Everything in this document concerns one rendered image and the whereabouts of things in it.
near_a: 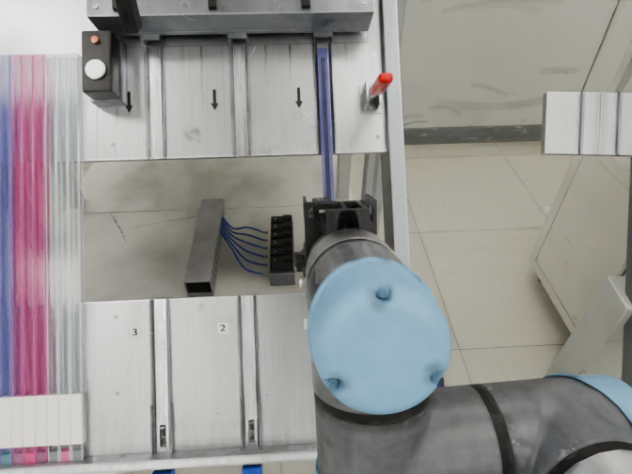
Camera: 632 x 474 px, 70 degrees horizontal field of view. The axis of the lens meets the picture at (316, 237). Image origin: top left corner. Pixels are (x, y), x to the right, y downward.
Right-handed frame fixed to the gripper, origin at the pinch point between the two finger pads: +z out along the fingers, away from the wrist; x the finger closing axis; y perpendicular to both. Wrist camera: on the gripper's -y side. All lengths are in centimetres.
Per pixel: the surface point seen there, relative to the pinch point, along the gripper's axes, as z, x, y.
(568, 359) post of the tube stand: 7.1, -37.7, -22.0
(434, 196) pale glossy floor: 156, -63, -15
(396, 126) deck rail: 3.2, -9.2, 14.4
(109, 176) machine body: 66, 53, 5
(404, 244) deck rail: -0.8, -9.5, -0.4
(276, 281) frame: 29.6, 8.6, -14.2
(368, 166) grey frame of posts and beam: 33.2, -10.4, 7.6
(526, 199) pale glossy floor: 152, -105, -17
